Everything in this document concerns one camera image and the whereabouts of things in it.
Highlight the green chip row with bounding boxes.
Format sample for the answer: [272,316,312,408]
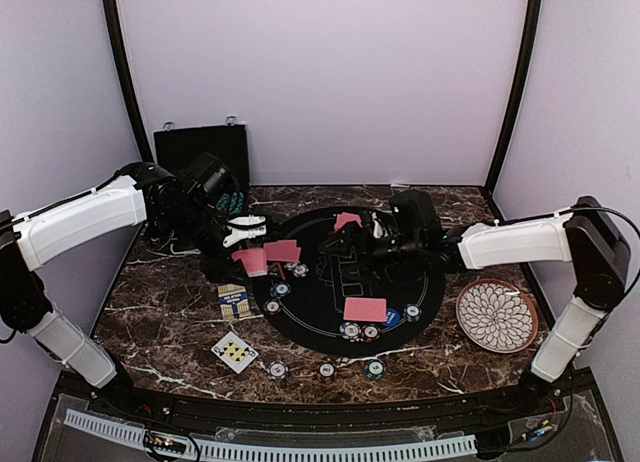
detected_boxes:
[230,192,246,214]
[216,192,236,214]

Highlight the orange 100 chip stack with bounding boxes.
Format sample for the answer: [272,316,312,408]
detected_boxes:
[318,363,336,377]

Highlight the blue small blind button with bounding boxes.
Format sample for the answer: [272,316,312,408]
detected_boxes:
[383,308,401,328]

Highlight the green chip row left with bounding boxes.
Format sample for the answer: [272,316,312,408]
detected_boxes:
[216,192,236,214]

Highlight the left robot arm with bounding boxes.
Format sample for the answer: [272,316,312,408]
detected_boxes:
[1,154,266,418]

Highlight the red triangular all-in marker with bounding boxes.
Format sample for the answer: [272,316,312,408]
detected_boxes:
[267,262,286,280]

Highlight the round black poker mat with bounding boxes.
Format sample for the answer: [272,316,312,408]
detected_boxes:
[252,206,446,358]

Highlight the green-blue 50 chip stack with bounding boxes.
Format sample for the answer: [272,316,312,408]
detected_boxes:
[364,359,387,381]

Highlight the blue chip stack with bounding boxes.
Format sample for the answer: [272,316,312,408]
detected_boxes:
[267,360,289,381]

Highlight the white cable duct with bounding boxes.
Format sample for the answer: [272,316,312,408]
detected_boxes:
[63,409,478,462]

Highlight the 100 chips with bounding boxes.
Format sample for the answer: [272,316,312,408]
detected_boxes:
[263,300,281,315]
[361,324,381,343]

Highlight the red-backed playing card deck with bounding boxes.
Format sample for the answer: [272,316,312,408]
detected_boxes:
[231,248,268,278]

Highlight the black poker chip case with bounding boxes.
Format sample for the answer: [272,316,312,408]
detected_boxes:
[153,115,251,256]

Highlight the red card deck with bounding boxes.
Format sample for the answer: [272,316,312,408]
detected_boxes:
[217,284,251,321]

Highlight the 10 chips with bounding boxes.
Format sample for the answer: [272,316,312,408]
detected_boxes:
[339,322,362,343]
[285,262,309,278]

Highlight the card dealt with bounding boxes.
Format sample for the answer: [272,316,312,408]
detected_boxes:
[343,297,387,323]
[282,247,301,264]
[334,212,362,231]

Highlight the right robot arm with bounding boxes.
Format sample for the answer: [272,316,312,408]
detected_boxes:
[319,190,639,416]

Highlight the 50 chips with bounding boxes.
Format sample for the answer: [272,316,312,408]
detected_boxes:
[270,281,291,299]
[404,304,422,323]

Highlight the floral patterned plate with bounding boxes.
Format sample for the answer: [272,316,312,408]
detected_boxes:
[456,279,539,354]

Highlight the face-up spade card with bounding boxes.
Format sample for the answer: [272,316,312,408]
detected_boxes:
[211,332,259,374]

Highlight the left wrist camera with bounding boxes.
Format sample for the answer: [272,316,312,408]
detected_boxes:
[222,215,267,248]

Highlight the green chip row right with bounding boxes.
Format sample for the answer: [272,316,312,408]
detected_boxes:
[230,192,246,214]

